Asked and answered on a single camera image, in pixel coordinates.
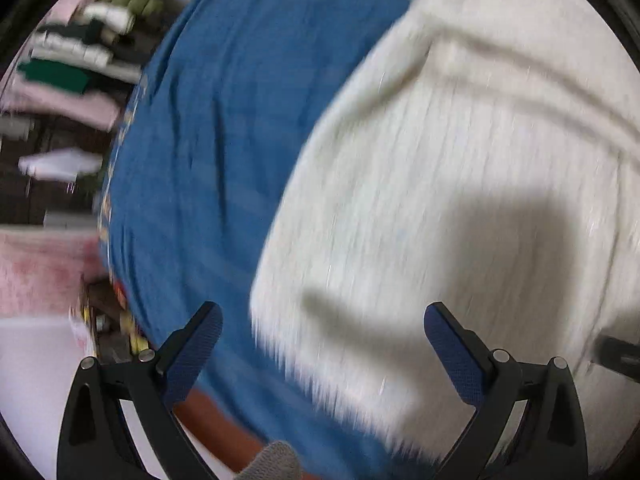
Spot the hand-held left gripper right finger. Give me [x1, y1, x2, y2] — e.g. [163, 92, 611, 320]
[423, 302, 589, 480]

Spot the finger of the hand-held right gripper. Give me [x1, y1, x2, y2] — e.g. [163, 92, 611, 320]
[594, 336, 640, 377]

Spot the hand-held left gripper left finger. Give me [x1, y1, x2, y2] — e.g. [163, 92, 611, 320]
[56, 301, 224, 480]

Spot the white fuzzy sweater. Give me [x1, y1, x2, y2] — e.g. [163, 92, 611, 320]
[249, 0, 640, 476]

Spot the colourful bedside clutter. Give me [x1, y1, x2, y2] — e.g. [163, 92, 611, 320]
[69, 279, 153, 363]

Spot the grey cloth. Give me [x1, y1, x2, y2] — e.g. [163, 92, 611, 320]
[239, 441, 304, 480]

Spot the pink rug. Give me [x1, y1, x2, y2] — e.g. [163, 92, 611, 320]
[0, 229, 110, 317]

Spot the blue bed sheet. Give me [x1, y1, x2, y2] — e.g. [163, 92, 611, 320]
[97, 0, 436, 480]

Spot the white folded garment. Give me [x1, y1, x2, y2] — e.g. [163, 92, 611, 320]
[18, 148, 104, 182]

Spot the pale pink garment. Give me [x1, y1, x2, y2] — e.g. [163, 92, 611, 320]
[4, 80, 122, 130]

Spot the dark green garment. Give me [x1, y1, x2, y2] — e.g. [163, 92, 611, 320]
[17, 59, 90, 95]

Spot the long white garment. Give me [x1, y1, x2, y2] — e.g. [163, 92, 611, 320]
[30, 30, 143, 83]

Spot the white puffy garment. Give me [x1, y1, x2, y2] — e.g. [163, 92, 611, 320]
[81, 3, 137, 32]

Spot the olive green puffy garment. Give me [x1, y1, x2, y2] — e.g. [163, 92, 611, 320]
[111, 0, 165, 17]

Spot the brown wooden bed frame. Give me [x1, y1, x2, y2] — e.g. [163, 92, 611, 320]
[172, 389, 281, 472]

